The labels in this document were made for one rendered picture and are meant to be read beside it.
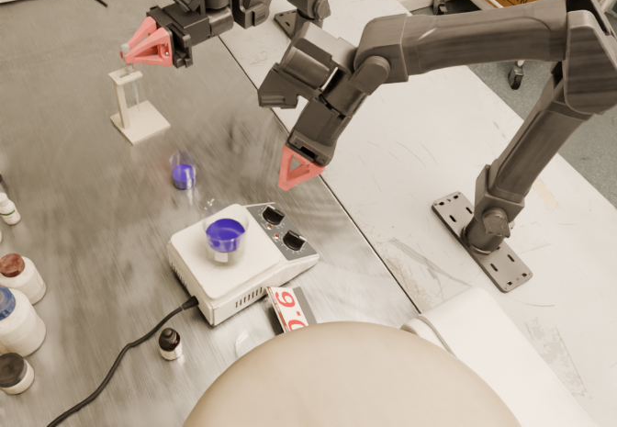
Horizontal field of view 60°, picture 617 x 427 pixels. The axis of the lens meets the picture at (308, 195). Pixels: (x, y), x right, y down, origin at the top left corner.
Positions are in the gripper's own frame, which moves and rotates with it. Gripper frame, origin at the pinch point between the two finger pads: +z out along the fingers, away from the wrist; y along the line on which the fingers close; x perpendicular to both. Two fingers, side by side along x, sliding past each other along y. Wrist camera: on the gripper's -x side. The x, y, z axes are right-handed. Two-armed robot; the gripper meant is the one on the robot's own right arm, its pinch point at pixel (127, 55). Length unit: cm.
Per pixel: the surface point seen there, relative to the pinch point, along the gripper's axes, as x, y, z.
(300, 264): 11.3, 42.8, -1.9
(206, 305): 9.4, 40.2, 13.4
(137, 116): 15.3, -1.3, 0.1
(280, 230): 11.3, 36.3, -3.3
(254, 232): 7.2, 36.1, 1.8
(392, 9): 19, 1, -70
